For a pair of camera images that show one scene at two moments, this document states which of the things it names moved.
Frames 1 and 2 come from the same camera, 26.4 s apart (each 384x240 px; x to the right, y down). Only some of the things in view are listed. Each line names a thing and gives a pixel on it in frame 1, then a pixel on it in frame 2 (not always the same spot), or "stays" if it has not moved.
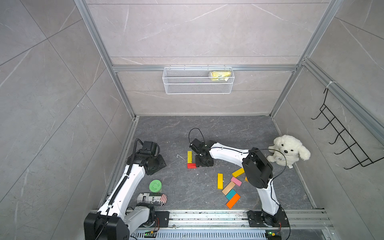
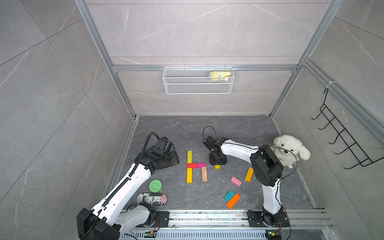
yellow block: [189, 156] stays
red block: [191, 165] stays
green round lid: [155, 186] stays
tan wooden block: [228, 188] to [204, 172]
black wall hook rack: [364, 159] stays
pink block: [236, 181] stays
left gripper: [161, 164] to [174, 157]
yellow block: [220, 181] to [189, 175]
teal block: [231, 194] stays
